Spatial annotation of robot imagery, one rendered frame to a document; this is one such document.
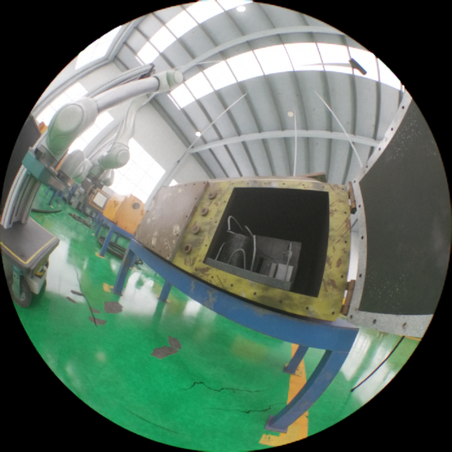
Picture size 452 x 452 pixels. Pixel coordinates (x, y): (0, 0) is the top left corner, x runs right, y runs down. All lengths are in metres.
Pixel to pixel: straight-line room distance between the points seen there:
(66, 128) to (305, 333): 1.03
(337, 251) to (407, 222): 0.29
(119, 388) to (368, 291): 0.98
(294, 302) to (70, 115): 0.96
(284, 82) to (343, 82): 3.04
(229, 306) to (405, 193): 0.72
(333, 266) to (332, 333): 0.26
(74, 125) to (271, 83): 8.21
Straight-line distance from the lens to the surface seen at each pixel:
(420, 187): 0.45
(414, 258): 0.41
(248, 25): 8.80
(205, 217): 0.76
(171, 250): 0.80
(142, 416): 0.77
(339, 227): 0.60
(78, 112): 0.58
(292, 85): 8.34
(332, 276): 0.53
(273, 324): 0.56
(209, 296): 0.64
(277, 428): 0.94
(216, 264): 0.62
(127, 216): 3.07
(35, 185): 1.23
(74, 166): 1.24
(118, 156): 0.67
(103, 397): 0.79
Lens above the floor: 0.72
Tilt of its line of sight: 18 degrees up
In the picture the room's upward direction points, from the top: 22 degrees clockwise
